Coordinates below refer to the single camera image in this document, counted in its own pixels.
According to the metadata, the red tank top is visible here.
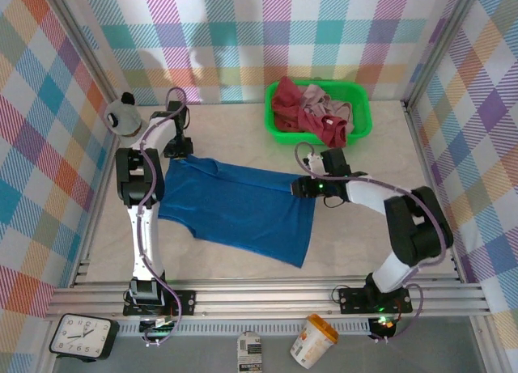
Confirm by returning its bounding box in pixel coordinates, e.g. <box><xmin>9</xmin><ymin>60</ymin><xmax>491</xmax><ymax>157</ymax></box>
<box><xmin>270</xmin><ymin>76</ymin><xmax>350</xmax><ymax>149</ymax></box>

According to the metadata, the mauve pink tank top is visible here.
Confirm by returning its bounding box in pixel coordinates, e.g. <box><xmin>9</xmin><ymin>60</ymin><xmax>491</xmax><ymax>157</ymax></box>
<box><xmin>301</xmin><ymin>83</ymin><xmax>355</xmax><ymax>134</ymax></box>

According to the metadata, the blue tank top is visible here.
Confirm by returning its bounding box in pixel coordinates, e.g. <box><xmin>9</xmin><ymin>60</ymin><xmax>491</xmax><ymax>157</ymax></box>
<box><xmin>157</xmin><ymin>154</ymin><xmax>316</xmax><ymax>269</ymax></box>

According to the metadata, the grey plush animal toy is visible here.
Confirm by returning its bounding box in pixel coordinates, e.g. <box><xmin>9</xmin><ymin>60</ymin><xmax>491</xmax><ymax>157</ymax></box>
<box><xmin>103</xmin><ymin>91</ymin><xmax>146</xmax><ymax>138</ymax></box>

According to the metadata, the green plastic basket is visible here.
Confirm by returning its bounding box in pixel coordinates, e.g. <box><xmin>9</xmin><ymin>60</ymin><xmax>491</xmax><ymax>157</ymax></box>
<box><xmin>265</xmin><ymin>80</ymin><xmax>372</xmax><ymax>146</ymax></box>

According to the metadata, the small electronics board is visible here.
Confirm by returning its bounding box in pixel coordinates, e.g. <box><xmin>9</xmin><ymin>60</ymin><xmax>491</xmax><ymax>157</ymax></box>
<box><xmin>368</xmin><ymin>315</ymin><xmax>398</xmax><ymax>338</ymax></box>
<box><xmin>139</xmin><ymin>316</ymin><xmax>181</xmax><ymax>337</ymax></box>

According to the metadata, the white cup with orange lid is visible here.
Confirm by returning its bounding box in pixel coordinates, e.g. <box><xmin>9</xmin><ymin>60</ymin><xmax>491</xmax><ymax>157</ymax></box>
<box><xmin>289</xmin><ymin>314</ymin><xmax>340</xmax><ymax>370</ymax></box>

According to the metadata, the black and white carton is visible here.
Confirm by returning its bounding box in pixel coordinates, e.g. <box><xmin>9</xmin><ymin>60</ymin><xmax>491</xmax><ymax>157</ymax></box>
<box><xmin>236</xmin><ymin>331</ymin><xmax>264</xmax><ymax>373</ymax></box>

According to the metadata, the black alarm clock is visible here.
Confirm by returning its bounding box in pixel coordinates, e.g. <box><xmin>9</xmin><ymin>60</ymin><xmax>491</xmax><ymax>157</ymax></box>
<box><xmin>49</xmin><ymin>313</ymin><xmax>121</xmax><ymax>362</ymax></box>

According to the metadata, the aluminium side rail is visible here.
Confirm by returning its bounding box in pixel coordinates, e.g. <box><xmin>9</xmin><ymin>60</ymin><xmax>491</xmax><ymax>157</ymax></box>
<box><xmin>404</xmin><ymin>101</ymin><xmax>465</xmax><ymax>284</ymax></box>
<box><xmin>70</xmin><ymin>138</ymin><xmax>122</xmax><ymax>289</ymax></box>

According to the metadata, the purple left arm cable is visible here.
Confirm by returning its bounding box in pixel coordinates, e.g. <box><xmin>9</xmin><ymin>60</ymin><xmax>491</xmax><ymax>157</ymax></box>
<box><xmin>137</xmin><ymin>87</ymin><xmax>191</xmax><ymax>346</ymax></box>

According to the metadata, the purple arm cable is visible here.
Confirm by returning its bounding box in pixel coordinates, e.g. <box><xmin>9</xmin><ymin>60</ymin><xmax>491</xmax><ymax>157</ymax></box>
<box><xmin>294</xmin><ymin>142</ymin><xmax>453</xmax><ymax>344</ymax></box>
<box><xmin>137</xmin><ymin>87</ymin><xmax>191</xmax><ymax>346</ymax></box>

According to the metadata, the aluminium front rail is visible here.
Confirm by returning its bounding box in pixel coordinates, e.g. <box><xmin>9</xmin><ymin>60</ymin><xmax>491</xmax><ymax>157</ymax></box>
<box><xmin>43</xmin><ymin>279</ymin><xmax>493</xmax><ymax>322</ymax></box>

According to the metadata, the aluminium frame post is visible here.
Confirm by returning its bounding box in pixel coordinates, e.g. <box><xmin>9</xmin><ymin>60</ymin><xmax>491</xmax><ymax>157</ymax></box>
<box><xmin>46</xmin><ymin>0</ymin><xmax>122</xmax><ymax>107</ymax></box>
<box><xmin>404</xmin><ymin>0</ymin><xmax>485</xmax><ymax>109</ymax></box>

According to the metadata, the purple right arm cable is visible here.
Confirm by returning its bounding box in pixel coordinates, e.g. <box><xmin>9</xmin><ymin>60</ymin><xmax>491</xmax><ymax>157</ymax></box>
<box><xmin>294</xmin><ymin>142</ymin><xmax>453</xmax><ymax>344</ymax></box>

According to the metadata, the white slotted cable duct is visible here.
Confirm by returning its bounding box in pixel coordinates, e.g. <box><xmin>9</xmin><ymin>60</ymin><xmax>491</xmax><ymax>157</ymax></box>
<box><xmin>119</xmin><ymin>322</ymin><xmax>373</xmax><ymax>337</ymax></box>

